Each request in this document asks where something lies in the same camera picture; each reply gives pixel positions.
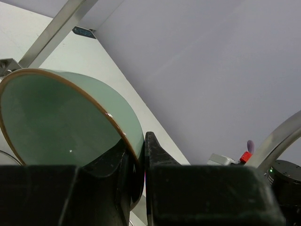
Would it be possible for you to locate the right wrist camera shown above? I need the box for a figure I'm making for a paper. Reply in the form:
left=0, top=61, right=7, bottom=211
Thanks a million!
left=207, top=152, right=253, bottom=166

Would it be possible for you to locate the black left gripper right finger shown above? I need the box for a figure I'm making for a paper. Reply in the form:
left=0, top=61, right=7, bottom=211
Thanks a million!
left=145, top=132, right=285, bottom=226

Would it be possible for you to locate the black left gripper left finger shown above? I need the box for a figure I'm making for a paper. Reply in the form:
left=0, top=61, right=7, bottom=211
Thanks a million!
left=0, top=142, right=132, bottom=226

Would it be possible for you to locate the pale green bowl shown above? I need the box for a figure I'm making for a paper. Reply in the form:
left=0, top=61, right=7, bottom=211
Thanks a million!
left=0, top=68, right=144, bottom=207

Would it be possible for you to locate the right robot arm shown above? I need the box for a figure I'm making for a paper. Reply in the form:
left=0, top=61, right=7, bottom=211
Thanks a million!
left=265, top=160, right=301, bottom=226

